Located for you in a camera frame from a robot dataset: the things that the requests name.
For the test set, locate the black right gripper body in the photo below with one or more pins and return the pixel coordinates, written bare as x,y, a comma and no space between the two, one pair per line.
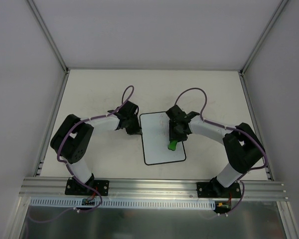
177,133

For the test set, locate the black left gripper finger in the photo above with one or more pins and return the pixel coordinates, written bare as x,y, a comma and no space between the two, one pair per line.
139,132
130,131

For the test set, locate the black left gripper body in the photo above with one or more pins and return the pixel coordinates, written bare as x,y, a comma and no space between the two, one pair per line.
133,127

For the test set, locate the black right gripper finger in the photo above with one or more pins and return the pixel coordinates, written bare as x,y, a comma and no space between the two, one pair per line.
172,136
182,139

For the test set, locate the green whiteboard eraser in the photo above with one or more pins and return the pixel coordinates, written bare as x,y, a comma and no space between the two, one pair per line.
173,145

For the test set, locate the small black-framed whiteboard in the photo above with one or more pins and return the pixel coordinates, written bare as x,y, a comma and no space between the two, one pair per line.
155,140

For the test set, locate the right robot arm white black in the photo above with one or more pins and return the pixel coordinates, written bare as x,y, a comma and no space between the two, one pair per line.
242,147

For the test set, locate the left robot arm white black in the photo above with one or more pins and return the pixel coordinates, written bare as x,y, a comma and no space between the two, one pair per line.
71,140

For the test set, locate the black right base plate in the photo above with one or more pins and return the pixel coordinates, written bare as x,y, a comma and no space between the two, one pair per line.
207,190

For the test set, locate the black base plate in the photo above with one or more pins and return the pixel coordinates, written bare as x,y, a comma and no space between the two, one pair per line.
74,188
207,190

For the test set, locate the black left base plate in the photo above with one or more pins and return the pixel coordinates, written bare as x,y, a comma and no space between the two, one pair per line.
74,188

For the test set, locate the left aluminium frame post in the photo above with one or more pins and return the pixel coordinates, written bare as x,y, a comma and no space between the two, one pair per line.
48,36

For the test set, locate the aluminium frame post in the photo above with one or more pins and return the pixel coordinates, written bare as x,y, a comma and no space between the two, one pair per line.
268,27
48,36

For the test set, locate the white slotted cable duct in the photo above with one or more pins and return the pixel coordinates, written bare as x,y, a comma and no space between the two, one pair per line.
123,203

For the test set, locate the aluminium mounting rail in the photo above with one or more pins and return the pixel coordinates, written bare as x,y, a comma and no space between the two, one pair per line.
154,189

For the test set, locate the right aluminium frame post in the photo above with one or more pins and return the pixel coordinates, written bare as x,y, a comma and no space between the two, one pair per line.
268,27

